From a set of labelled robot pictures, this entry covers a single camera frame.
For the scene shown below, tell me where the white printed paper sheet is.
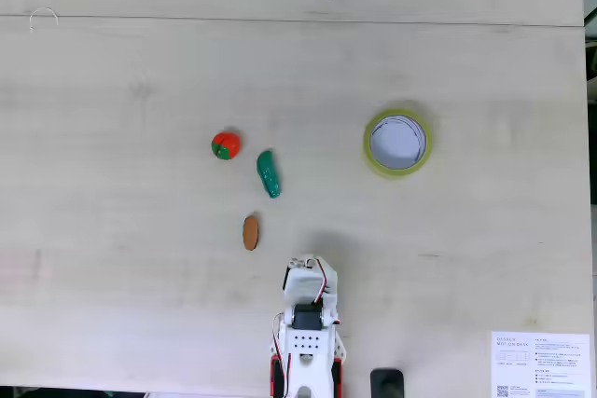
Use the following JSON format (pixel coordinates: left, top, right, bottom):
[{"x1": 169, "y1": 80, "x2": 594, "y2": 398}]
[{"x1": 491, "y1": 330, "x2": 591, "y2": 398}]

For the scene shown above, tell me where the green toy cucumber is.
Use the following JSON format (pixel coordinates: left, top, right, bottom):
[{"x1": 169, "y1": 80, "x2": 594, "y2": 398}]
[{"x1": 256, "y1": 150, "x2": 283, "y2": 200}]

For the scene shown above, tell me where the red green toy tomato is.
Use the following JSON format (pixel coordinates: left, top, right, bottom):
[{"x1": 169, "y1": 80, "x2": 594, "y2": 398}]
[{"x1": 210, "y1": 130, "x2": 243, "y2": 162}]

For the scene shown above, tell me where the yellow tape roll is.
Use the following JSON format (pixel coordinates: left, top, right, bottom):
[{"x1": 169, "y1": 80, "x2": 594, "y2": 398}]
[{"x1": 362, "y1": 107, "x2": 434, "y2": 180}]

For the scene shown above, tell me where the black clamp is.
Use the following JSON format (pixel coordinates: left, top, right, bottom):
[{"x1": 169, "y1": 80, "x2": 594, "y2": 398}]
[{"x1": 369, "y1": 368, "x2": 405, "y2": 398}]

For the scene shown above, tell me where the brown toy bread slice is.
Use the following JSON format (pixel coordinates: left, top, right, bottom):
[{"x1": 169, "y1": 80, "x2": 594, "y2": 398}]
[{"x1": 242, "y1": 213, "x2": 261, "y2": 253}]

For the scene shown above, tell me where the thin white wire loop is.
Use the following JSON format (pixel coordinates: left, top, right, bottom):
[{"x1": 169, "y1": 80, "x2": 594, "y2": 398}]
[{"x1": 28, "y1": 7, "x2": 60, "y2": 34}]

